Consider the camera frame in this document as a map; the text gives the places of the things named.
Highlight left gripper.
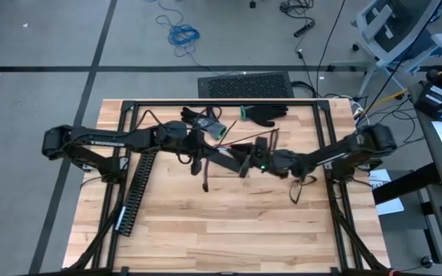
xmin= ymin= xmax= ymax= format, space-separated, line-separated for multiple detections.
xmin=184 ymin=129 xmax=216 ymax=177

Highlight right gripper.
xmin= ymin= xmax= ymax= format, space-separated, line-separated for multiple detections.
xmin=228 ymin=136 xmax=301 ymax=179

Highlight black duct cover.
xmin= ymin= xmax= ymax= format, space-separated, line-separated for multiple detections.
xmin=204 ymin=145 xmax=247 ymax=174

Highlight grey glove green cuff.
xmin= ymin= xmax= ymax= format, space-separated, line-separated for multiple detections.
xmin=180 ymin=106 xmax=229 ymax=141

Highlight black zip tie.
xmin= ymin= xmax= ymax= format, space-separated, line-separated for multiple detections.
xmin=216 ymin=120 xmax=238 ymax=147

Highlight black glove green cuff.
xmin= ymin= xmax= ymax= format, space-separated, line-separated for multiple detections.
xmin=239 ymin=103 xmax=289 ymax=128

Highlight black-framed safety glasses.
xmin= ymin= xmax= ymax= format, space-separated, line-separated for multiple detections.
xmin=289 ymin=176 xmax=318 ymax=205

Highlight black perforated metal box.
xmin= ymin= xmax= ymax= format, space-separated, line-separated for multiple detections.
xmin=196 ymin=71 xmax=295 ymax=99

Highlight white power adapter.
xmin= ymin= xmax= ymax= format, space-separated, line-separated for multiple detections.
xmin=349 ymin=100 xmax=366 ymax=123

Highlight black floor power strip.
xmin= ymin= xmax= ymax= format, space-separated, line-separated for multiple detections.
xmin=292 ymin=21 xmax=316 ymax=38

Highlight white paper sheet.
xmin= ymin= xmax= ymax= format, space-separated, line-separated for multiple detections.
xmin=367 ymin=168 xmax=405 ymax=216

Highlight grey side desk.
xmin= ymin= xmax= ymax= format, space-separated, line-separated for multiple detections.
xmin=372 ymin=49 xmax=442 ymax=276

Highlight grey mesh office chair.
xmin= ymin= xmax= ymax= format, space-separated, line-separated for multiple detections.
xmin=330 ymin=0 xmax=442 ymax=99

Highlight black labelled computer box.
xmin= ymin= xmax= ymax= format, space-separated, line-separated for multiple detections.
xmin=414 ymin=80 xmax=442 ymax=118

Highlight black aluminium table frame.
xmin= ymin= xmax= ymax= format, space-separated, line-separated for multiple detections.
xmin=65 ymin=98 xmax=393 ymax=276

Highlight black slotted cable duct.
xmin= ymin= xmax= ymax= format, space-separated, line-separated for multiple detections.
xmin=114 ymin=151 xmax=159 ymax=238

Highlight blue floor cable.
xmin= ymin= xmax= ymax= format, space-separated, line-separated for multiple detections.
xmin=143 ymin=0 xmax=214 ymax=74

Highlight thin black hanging cable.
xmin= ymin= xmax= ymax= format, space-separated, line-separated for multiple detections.
xmin=315 ymin=0 xmax=348 ymax=74

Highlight yellow cable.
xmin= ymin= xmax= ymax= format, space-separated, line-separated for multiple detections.
xmin=362 ymin=88 xmax=410 ymax=116

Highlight tangled black floor cable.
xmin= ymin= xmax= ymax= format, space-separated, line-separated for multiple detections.
xmin=279 ymin=0 xmax=315 ymax=18

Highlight loose black desk cables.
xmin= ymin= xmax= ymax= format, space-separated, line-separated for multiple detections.
xmin=353 ymin=95 xmax=421 ymax=154

